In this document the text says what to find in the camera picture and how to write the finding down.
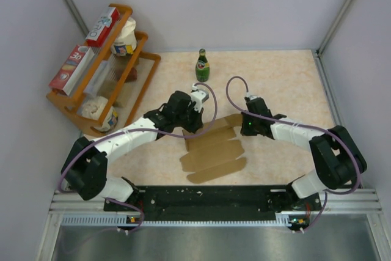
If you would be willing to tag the brown cardboard box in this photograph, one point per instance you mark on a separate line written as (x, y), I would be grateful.
(216, 153)

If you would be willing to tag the red white box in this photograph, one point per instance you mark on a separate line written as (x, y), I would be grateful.
(72, 69)
(102, 27)

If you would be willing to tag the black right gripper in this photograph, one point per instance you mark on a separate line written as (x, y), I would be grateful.
(245, 131)

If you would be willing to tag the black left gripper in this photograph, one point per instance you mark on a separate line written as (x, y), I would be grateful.
(197, 123)

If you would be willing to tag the red white box upper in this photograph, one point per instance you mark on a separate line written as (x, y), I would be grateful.
(102, 27)

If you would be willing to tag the red white box lower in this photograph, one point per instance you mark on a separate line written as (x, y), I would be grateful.
(72, 69)

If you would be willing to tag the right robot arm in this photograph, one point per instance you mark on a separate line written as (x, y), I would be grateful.
(336, 157)

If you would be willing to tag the grey cable duct rail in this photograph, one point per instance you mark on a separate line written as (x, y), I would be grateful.
(76, 212)

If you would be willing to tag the orange wooden rack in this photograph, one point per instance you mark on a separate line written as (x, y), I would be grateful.
(123, 80)

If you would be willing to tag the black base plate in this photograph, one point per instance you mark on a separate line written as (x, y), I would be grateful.
(241, 200)

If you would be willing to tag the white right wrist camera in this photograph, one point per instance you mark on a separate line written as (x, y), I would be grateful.
(249, 97)

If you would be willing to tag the green glass bottle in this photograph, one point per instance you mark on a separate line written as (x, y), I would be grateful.
(202, 67)

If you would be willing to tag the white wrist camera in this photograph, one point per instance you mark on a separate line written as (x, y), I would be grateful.
(198, 97)
(249, 97)

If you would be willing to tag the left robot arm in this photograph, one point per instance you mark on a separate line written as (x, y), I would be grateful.
(86, 167)

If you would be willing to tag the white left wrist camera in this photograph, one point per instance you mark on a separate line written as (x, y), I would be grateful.
(198, 97)

